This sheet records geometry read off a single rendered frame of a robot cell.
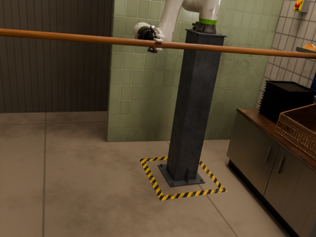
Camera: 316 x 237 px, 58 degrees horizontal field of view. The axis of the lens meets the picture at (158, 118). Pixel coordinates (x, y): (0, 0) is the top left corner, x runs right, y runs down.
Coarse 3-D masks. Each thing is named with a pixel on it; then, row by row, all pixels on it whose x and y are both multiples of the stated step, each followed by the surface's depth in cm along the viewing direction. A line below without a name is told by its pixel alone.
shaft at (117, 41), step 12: (12, 36) 115; (24, 36) 116; (36, 36) 117; (48, 36) 118; (60, 36) 119; (72, 36) 121; (84, 36) 122; (96, 36) 124; (180, 48) 135; (192, 48) 137; (204, 48) 138; (216, 48) 140; (228, 48) 142; (240, 48) 144; (252, 48) 146
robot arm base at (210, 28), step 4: (192, 24) 216; (196, 24) 207; (200, 24) 197; (204, 24) 196; (208, 24) 195; (212, 24) 196; (192, 28) 209; (196, 28) 201; (200, 28) 197; (204, 28) 197; (208, 28) 196; (212, 28) 196; (204, 32) 196; (208, 32) 196; (212, 32) 197
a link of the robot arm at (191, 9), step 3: (186, 0) 195; (189, 0) 196; (192, 0) 196; (183, 3) 199; (186, 3) 198; (189, 3) 198; (192, 3) 197; (183, 6) 202; (186, 6) 201; (189, 6) 200; (192, 6) 198; (186, 9) 204; (189, 9) 202; (192, 9) 200
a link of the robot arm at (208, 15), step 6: (198, 0) 193; (204, 0) 191; (210, 0) 189; (216, 0) 189; (198, 6) 195; (204, 6) 192; (210, 6) 190; (216, 6) 191; (198, 12) 200; (204, 12) 193; (210, 12) 192; (216, 12) 193; (198, 18) 199; (204, 18) 194; (210, 18) 193; (216, 18) 195
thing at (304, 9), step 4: (296, 0) 248; (300, 0) 244; (304, 0) 241; (308, 0) 242; (300, 4) 244; (304, 4) 242; (308, 4) 243; (296, 8) 249; (300, 8) 244; (304, 8) 244; (304, 12) 246
